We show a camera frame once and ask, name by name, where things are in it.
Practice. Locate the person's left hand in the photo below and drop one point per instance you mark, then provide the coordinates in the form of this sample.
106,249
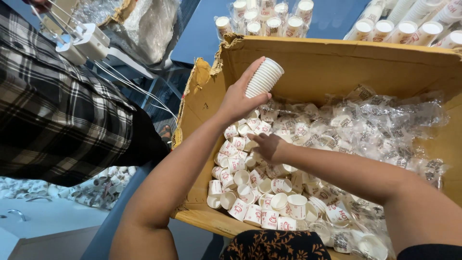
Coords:
234,103

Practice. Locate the person's right hand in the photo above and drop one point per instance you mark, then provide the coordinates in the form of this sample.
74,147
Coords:
272,148

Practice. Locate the person's right fingers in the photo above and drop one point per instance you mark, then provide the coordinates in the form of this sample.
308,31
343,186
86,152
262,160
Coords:
258,139

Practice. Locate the stack of nested white cups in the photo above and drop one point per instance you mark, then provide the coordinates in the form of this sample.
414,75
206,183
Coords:
262,80

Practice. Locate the pile of loose printed cups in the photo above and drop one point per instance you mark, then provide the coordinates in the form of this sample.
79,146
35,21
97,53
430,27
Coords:
252,213

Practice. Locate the large brown cardboard box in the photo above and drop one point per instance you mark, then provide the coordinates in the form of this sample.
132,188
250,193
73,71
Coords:
325,65

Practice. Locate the black orange floral garment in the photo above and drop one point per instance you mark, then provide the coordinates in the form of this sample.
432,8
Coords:
274,247

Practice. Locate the wrapped packs of paper cups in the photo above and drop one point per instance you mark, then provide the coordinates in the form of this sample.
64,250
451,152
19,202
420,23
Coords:
274,21

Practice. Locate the heap of clear plastic wrappers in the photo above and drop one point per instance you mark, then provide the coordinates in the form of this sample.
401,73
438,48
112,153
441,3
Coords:
379,126

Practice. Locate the cardboard box with plastic bags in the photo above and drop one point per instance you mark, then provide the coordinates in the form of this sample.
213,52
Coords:
151,29

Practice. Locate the heap of cups on floor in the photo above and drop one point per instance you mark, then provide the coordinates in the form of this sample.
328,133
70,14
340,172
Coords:
97,187

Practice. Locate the rows of stacked cup sleeves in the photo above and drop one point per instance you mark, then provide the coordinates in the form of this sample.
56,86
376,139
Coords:
404,29

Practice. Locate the white charger block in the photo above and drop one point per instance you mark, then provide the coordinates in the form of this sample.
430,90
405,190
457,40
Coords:
88,41

